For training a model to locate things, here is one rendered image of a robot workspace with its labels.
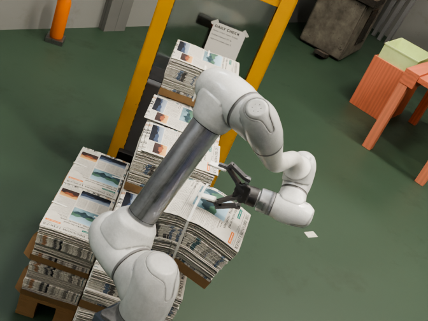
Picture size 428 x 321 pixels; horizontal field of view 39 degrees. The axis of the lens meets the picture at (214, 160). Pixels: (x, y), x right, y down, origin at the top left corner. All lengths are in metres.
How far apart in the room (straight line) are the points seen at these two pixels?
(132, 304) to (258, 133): 0.64
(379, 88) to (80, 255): 5.14
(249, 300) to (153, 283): 2.08
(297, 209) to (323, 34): 6.72
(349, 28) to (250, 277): 5.30
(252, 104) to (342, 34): 7.05
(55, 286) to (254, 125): 1.70
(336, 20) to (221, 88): 6.98
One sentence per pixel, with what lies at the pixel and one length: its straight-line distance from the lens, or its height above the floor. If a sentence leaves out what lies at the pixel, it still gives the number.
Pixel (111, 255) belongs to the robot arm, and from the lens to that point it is 1.93.
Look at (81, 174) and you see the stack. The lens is 3.24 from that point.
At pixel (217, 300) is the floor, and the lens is 3.74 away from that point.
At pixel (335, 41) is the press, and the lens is 8.74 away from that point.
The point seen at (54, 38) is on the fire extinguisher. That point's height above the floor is 0.05.
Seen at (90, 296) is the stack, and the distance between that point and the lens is 2.50.
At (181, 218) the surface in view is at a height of 1.19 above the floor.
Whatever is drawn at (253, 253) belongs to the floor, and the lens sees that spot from 4.22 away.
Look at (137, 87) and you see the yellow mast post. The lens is 3.83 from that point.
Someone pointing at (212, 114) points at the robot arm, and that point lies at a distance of 1.79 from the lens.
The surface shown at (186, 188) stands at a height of 1.19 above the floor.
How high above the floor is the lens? 2.47
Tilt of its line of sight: 30 degrees down
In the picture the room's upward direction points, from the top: 24 degrees clockwise
